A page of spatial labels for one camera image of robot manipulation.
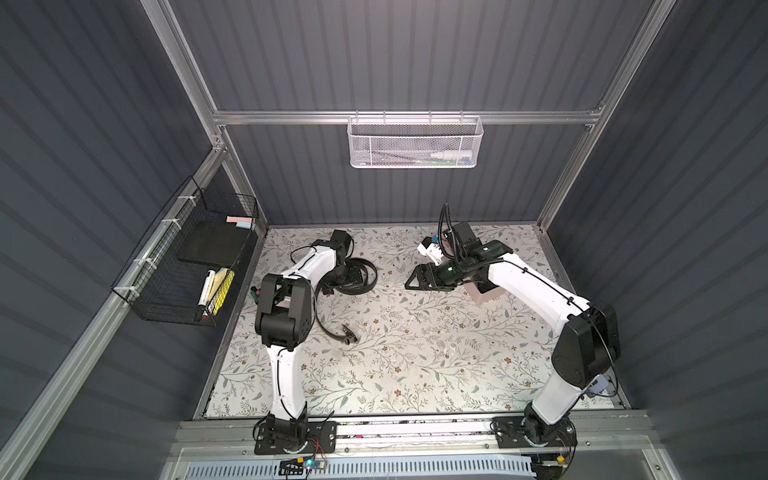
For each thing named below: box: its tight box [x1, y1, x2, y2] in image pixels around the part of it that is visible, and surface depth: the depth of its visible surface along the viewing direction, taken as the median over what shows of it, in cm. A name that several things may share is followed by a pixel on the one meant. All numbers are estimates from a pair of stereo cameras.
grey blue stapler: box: [588, 374, 609, 394], surface depth 80 cm
